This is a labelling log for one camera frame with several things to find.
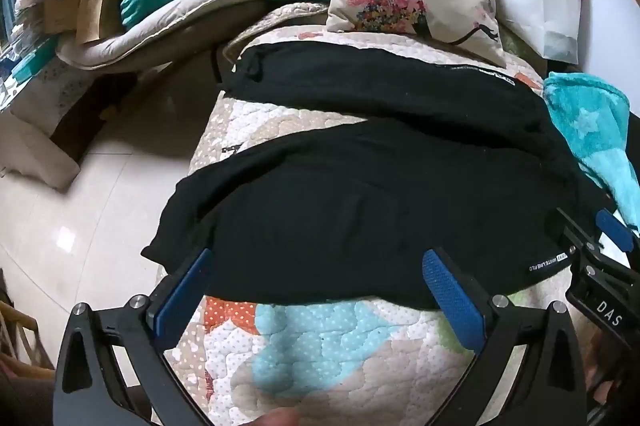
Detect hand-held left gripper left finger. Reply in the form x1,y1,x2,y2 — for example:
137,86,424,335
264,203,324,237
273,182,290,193
52,247,216,426

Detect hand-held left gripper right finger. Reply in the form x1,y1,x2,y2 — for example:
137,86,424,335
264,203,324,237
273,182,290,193
421,247,588,426

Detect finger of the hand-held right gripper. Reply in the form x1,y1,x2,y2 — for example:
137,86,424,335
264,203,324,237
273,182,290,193
595,207,640,253
554,207,603,257

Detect black pants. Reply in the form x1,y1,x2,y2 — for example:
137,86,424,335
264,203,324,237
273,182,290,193
141,40,608,311

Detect person's left hand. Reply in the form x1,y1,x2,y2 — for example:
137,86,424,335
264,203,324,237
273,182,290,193
257,407,303,426

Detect teal star towel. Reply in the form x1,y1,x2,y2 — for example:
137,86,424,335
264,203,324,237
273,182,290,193
542,70,640,231

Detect quilted patterned blanket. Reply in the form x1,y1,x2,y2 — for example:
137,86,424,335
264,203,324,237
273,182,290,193
155,3,591,426

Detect wooden chair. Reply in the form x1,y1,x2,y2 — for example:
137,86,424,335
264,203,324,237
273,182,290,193
0,301,56,372

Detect beige floor cushion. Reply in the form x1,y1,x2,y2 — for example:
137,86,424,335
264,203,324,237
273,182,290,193
0,111,81,193

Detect beige padded mat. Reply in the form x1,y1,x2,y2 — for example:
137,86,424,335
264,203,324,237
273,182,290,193
56,0,267,71

